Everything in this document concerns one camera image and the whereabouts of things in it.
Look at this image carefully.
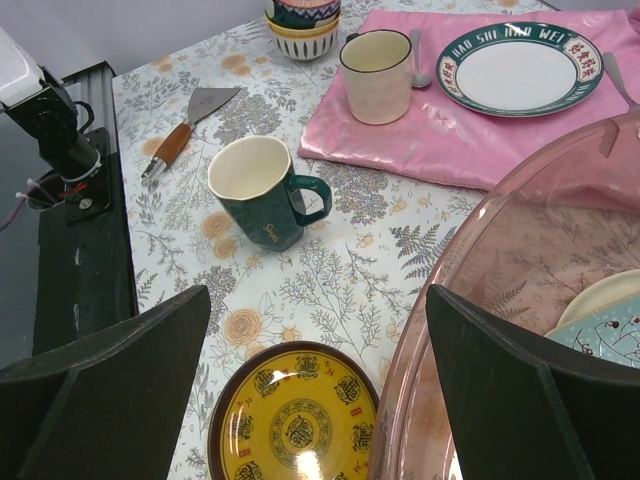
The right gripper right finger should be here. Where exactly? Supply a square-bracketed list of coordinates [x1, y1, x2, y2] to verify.
[426, 284, 639, 479]

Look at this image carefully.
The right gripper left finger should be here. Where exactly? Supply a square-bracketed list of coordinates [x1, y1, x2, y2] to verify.
[1, 286, 211, 479]

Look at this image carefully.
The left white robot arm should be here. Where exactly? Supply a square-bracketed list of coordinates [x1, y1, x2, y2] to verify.
[1, 31, 102, 184]

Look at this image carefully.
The pink transparent plastic bin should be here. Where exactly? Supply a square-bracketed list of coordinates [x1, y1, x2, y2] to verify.
[369, 112, 639, 479]

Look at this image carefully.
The cream and pink plate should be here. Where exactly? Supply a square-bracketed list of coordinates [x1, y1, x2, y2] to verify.
[556, 269, 639, 328]

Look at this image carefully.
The yellow patterned plate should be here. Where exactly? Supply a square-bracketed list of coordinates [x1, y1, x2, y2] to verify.
[208, 341, 379, 480]

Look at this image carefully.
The dark green mug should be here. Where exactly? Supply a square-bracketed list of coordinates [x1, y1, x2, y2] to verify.
[207, 135, 333, 252]

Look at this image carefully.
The pink satin cloth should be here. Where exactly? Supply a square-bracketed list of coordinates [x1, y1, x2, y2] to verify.
[297, 1, 639, 190]

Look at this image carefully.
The green rimmed white plate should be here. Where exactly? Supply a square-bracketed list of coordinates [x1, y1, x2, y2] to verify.
[436, 21, 604, 118]

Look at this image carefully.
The silver spoon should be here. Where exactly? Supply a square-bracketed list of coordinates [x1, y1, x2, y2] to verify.
[409, 29, 432, 90]

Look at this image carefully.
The silver fork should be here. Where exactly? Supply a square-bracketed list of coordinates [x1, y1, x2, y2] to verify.
[603, 52, 639, 112]

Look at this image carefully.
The cream mug black rim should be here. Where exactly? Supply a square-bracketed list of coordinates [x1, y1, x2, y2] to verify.
[339, 29, 413, 126]

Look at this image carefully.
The striped white bowl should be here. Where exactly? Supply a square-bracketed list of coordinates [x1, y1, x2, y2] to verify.
[265, 11, 340, 61]

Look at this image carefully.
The red patterned bowl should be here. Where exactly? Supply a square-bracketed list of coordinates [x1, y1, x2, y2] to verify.
[264, 0, 341, 29]

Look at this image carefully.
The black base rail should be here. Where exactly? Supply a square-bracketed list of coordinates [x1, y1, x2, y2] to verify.
[32, 62, 138, 355]

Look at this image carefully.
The wooden handled metal scraper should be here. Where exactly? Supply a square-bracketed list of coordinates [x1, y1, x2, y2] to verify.
[141, 87, 241, 187]

